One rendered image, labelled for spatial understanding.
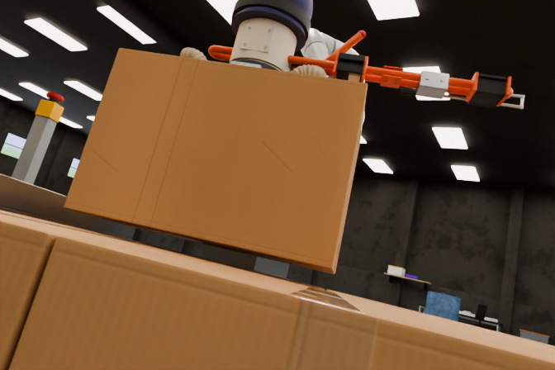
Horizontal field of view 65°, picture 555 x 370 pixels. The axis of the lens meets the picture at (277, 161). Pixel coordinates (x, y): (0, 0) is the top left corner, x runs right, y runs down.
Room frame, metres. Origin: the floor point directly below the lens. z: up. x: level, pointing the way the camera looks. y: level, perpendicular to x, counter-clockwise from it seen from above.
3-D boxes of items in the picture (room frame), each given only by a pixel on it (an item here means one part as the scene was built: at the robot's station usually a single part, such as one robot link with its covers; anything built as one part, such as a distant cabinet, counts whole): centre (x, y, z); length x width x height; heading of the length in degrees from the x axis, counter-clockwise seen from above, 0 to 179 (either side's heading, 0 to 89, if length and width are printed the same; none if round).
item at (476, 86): (1.00, -0.47, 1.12); 0.08 x 0.07 x 0.05; 78
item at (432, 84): (1.03, -0.34, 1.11); 0.07 x 0.07 x 0.04; 78
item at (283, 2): (1.13, 0.11, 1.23); 0.23 x 0.23 x 0.04
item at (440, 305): (8.86, -3.87, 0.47); 0.64 x 0.62 x 0.94; 57
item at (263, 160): (1.12, 0.10, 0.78); 0.60 x 0.40 x 0.40; 78
